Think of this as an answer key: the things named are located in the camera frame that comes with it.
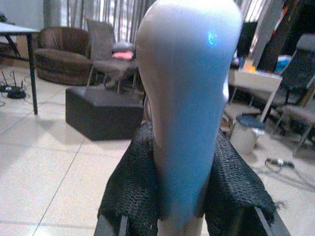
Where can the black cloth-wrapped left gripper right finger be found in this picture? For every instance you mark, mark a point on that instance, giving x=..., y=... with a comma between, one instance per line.
x=236, y=182

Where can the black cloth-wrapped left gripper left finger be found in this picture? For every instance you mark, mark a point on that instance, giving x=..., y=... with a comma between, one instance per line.
x=131, y=179

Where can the white bucket with dark lid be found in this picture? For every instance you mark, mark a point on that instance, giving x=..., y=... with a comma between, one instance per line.
x=247, y=134

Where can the black square ottoman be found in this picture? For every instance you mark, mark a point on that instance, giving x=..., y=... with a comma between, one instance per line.
x=103, y=111

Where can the white low table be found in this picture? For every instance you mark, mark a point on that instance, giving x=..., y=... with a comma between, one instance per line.
x=253, y=81

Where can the black mesh office chair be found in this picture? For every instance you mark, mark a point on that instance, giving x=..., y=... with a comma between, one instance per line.
x=295, y=73

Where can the pink folded cloth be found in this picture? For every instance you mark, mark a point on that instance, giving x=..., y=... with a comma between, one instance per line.
x=121, y=55

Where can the grey chair with metal legs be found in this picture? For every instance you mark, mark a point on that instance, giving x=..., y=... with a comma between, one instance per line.
x=108, y=54

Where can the brown round armchair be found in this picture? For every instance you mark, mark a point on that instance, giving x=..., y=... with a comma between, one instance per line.
x=62, y=54

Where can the black wifi router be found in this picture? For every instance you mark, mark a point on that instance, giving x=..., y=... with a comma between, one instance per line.
x=15, y=89

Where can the white table with black legs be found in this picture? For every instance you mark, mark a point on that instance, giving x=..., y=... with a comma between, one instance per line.
x=22, y=49

